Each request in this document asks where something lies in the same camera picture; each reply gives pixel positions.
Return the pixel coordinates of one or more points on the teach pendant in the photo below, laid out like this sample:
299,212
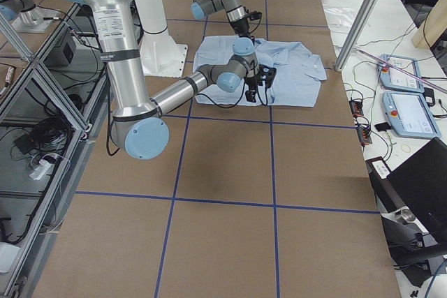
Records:
409,115
396,80

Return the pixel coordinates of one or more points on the clear plastic bag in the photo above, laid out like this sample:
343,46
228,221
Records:
339,18

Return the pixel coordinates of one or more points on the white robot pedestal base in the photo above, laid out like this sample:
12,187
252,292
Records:
160,55

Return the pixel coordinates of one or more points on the light blue button shirt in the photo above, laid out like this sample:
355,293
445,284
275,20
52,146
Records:
297,82

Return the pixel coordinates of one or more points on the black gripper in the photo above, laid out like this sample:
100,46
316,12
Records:
251,84
242,26

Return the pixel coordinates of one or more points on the teach pendant far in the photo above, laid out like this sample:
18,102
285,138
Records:
396,80

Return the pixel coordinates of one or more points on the aluminium frame post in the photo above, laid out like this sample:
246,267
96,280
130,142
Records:
359,23

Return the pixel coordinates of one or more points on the black laptop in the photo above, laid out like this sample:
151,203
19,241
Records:
421,183

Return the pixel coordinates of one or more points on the teach pendant near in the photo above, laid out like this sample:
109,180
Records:
409,115

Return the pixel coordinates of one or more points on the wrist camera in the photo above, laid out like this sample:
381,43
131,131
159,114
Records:
267,75
254,15

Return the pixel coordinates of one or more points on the brown paper table cover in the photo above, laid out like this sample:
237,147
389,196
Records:
246,202

